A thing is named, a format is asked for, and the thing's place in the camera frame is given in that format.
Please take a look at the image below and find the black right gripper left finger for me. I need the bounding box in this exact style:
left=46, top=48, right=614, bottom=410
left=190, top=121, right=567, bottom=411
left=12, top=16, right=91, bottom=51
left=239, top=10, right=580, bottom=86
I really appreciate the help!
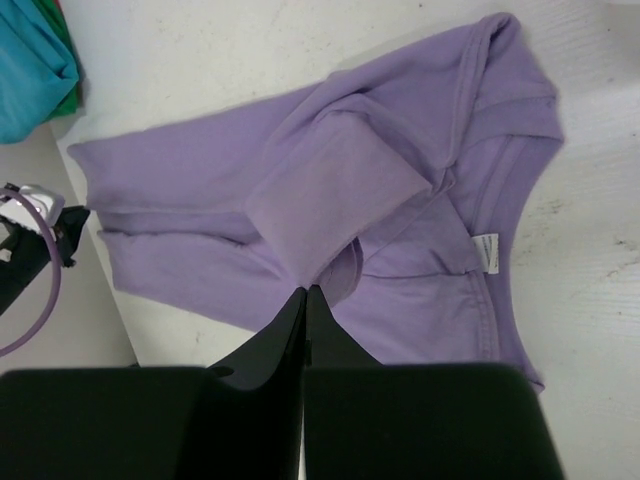
left=1, top=289, right=306, bottom=479

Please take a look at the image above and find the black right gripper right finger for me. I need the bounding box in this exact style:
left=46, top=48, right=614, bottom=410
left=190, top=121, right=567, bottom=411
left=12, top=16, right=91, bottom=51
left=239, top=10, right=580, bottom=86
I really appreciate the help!
left=303, top=286, right=564, bottom=479

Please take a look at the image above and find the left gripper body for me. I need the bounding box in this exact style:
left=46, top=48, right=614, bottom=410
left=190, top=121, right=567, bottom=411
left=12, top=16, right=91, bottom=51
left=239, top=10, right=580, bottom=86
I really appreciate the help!
left=1, top=206, right=90, bottom=313

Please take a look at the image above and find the teal t shirt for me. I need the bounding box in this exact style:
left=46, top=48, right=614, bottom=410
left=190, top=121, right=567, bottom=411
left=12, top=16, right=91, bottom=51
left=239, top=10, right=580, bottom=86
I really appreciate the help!
left=1, top=0, right=75, bottom=144

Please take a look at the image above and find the lilac t shirt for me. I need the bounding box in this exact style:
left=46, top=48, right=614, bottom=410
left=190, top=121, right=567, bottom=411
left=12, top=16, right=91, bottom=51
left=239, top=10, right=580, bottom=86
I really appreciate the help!
left=68, top=13, right=563, bottom=391

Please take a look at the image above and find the green t shirt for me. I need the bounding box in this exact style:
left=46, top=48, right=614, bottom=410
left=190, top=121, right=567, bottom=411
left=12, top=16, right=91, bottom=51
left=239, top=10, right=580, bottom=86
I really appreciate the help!
left=34, top=0, right=81, bottom=120

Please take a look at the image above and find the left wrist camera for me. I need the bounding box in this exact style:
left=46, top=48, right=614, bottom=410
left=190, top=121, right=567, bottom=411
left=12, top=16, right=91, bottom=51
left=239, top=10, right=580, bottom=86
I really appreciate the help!
left=1, top=184, right=65, bottom=232

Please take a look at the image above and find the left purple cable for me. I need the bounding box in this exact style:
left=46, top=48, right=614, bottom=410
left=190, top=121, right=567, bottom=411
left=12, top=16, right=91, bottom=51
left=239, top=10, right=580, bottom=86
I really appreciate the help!
left=0, top=183, right=69, bottom=357

